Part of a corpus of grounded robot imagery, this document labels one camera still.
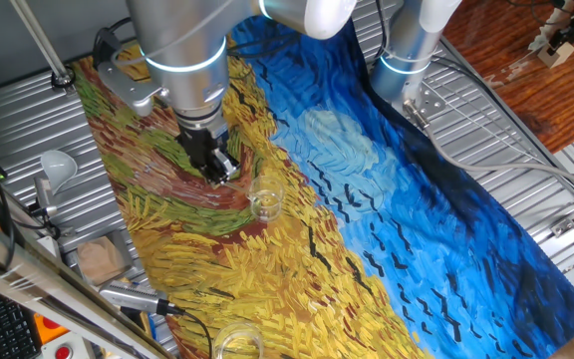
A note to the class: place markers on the aluminium frame bar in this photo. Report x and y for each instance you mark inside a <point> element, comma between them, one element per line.
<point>28,279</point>

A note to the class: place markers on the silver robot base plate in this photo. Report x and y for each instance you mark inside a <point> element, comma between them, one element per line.
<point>434,102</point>

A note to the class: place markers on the small glass beaker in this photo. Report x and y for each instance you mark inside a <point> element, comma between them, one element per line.
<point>266,202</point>

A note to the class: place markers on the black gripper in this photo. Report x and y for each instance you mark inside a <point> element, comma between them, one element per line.
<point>201,144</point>

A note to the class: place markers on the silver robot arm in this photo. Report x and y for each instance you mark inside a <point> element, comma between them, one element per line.
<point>182,45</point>

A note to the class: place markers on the orange box red button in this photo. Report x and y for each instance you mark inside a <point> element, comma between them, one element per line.
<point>43,326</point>

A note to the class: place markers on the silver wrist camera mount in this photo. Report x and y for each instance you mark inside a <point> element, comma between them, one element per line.
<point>127,92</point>

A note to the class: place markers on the silver depth camera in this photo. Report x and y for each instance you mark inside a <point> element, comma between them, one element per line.
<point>130,297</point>

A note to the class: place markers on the small wooden block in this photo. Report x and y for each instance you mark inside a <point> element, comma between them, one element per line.
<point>556,55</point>

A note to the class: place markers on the silver corner bracket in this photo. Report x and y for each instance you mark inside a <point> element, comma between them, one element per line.
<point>66,232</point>

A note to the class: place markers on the large glass beaker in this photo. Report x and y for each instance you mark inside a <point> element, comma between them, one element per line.
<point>237,344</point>

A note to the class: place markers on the painted wheatfield tablecloth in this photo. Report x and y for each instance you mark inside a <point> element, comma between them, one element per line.
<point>367,199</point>

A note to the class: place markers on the clear glass rod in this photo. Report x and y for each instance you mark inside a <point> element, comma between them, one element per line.
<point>234,188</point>

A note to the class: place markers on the grey metal pole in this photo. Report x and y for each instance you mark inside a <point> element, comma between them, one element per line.
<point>43,42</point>

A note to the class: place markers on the grey box red button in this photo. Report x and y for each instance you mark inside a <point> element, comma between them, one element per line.
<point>63,351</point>

